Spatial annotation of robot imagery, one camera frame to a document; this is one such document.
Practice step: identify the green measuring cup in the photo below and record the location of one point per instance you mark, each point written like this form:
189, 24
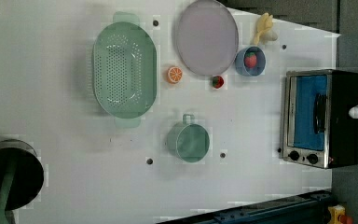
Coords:
187, 140

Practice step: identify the strawberry on table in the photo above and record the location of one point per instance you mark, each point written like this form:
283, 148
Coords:
217, 82

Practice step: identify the small blue bowl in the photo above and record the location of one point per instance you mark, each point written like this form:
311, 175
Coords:
250, 72

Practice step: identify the black pot with green spoon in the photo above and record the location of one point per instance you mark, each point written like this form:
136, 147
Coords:
21, 177

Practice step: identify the yellow red clamp object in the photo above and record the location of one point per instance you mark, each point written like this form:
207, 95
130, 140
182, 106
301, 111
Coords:
338, 215

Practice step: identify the toy banana bunch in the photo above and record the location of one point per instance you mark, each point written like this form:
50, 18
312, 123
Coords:
264, 30

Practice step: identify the green oval colander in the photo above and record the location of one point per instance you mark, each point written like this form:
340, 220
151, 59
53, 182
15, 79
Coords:
124, 70

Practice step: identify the silver black toaster oven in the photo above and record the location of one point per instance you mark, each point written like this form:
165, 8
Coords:
317, 128

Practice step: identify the lilac round plate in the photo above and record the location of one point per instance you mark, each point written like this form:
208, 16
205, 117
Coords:
207, 38

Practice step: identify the blue metal frame rail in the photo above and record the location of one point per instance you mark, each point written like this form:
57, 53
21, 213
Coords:
307, 208

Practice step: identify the orange slice toy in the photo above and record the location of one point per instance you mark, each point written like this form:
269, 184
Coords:
174, 74

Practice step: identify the strawberry in blue bowl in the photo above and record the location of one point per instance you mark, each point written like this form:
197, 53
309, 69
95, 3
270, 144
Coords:
250, 60

